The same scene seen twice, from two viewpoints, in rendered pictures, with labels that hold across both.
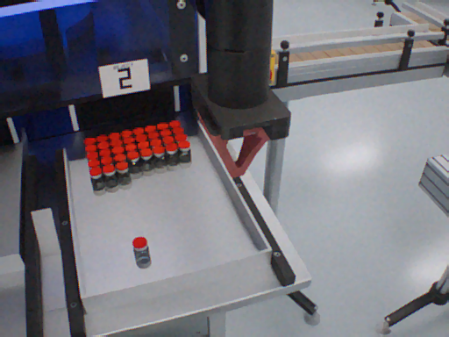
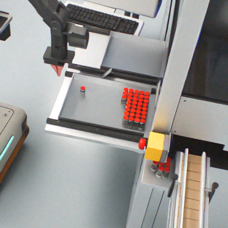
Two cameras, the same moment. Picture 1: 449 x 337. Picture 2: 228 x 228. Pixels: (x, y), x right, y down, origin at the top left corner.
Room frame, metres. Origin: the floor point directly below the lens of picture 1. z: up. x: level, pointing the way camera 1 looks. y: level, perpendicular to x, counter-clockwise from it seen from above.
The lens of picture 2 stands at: (1.02, -1.04, 2.18)
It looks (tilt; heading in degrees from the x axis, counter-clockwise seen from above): 47 degrees down; 112
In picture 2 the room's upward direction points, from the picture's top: 9 degrees clockwise
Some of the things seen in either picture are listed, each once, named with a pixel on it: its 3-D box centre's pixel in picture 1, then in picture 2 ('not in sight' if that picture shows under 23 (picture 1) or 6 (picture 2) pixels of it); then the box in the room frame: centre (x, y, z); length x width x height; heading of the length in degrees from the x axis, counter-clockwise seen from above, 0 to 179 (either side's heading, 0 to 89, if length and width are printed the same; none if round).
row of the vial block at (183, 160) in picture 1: (140, 163); (128, 107); (0.60, 0.14, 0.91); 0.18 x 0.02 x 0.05; 109
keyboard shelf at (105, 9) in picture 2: not in sight; (102, 18); (0.13, 0.76, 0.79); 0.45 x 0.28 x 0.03; 12
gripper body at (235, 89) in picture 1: (238, 75); (59, 50); (0.36, -0.01, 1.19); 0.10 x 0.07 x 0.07; 19
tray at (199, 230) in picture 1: (152, 200); (106, 104); (0.51, 0.11, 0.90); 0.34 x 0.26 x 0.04; 19
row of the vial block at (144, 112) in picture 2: (133, 142); (144, 110); (0.66, 0.16, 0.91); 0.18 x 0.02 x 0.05; 109
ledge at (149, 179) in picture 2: not in sight; (161, 173); (0.84, -0.06, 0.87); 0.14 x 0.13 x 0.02; 19
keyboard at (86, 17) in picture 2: not in sight; (99, 19); (0.15, 0.70, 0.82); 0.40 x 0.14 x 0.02; 12
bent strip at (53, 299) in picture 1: (46, 257); (95, 71); (0.38, 0.25, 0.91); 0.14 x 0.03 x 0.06; 18
